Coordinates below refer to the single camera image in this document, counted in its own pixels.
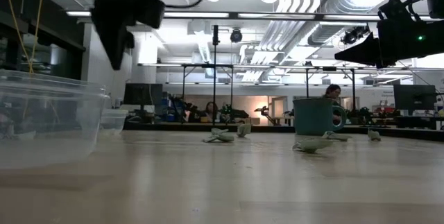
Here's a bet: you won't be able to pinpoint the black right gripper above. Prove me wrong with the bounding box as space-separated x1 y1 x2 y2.
334 18 417 69

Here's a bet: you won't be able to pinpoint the person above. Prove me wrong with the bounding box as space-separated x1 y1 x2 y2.
321 83 345 124
204 101 219 123

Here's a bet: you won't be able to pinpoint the black computer monitor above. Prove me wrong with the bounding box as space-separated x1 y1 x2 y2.
393 84 437 111
123 83 164 106

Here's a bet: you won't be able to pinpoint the teal ceramic mug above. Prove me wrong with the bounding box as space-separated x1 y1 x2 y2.
293 98 347 136

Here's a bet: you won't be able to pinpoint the clear plastic bowl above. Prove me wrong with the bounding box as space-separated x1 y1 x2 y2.
99 108 129 135
0 69 110 169

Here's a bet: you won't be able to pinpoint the blue storage boxes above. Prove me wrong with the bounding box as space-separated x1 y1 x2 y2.
161 94 185 123

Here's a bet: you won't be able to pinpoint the black tripod stand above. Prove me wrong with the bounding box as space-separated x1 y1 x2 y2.
212 24 220 127

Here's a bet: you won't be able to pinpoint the overhead light bar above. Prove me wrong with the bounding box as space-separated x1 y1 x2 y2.
65 10 382 22

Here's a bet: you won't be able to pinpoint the black ceiling camera cluster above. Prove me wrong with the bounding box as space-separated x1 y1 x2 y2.
340 24 371 46

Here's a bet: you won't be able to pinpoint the black background rig frame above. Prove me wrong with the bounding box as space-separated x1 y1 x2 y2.
182 63 234 124
305 66 357 121

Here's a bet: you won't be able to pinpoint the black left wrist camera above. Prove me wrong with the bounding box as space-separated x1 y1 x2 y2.
133 0 167 30

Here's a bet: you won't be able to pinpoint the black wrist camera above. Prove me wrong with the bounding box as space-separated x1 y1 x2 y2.
377 0 414 24
133 0 167 30

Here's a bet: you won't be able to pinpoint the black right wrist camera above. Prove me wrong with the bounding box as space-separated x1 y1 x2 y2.
377 0 414 24

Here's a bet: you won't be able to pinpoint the yellow power cable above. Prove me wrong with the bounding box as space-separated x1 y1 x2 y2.
1 0 44 75

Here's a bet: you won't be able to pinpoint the black aluminium table frame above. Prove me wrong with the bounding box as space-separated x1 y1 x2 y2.
123 121 444 142

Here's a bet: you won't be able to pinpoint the round black ceiling camera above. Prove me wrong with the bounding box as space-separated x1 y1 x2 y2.
230 28 244 44

